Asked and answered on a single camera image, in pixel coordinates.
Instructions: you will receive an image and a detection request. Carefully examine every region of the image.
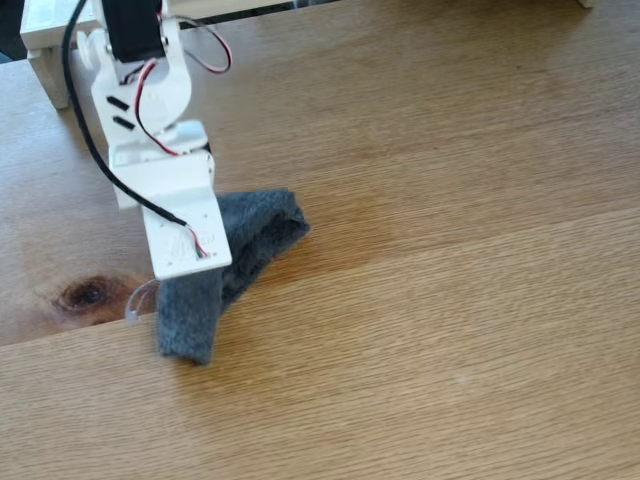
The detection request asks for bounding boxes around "long curved white smear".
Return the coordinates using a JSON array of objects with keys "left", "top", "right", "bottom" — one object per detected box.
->
[{"left": 124, "top": 279, "right": 161, "bottom": 329}]

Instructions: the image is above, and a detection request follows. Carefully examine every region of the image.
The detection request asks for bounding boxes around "white wooden riser shelf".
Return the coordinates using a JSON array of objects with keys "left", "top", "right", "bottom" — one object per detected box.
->
[{"left": 19, "top": 0, "right": 599, "bottom": 111}]

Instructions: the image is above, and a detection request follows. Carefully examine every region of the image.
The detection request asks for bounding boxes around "dark grey fuzzy sock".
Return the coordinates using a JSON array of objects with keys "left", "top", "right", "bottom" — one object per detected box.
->
[{"left": 157, "top": 187, "right": 313, "bottom": 367}]

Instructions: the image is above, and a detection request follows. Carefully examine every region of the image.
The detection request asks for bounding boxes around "red white black servo wire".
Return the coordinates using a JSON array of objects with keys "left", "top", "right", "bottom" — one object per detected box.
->
[{"left": 133, "top": 14, "right": 235, "bottom": 157}]

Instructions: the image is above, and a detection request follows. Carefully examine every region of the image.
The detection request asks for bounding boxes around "black camera cable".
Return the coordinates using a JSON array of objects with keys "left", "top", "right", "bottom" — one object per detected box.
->
[{"left": 60, "top": 0, "right": 213, "bottom": 261}]

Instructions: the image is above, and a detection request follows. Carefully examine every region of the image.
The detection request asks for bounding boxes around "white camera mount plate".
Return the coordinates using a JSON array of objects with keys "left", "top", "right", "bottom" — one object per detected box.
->
[{"left": 141, "top": 186, "right": 235, "bottom": 282}]

